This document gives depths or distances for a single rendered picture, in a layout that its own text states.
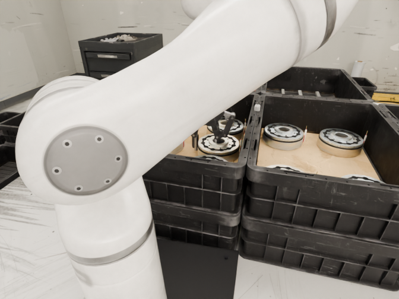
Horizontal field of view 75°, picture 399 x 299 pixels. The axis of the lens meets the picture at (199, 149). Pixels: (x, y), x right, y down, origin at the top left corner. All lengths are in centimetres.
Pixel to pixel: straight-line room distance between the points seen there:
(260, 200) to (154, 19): 384
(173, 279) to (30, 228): 41
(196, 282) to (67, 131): 34
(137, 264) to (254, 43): 23
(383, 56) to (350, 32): 52
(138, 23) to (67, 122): 411
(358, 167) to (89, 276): 60
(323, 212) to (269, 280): 18
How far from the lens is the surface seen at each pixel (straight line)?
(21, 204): 84
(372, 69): 419
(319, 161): 68
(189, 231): 57
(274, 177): 43
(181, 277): 47
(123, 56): 211
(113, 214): 27
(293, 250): 55
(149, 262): 31
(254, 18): 23
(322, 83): 119
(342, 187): 45
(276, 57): 24
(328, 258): 56
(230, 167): 43
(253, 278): 57
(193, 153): 65
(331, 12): 27
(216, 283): 46
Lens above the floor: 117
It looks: 30 degrees down
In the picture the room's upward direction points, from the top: straight up
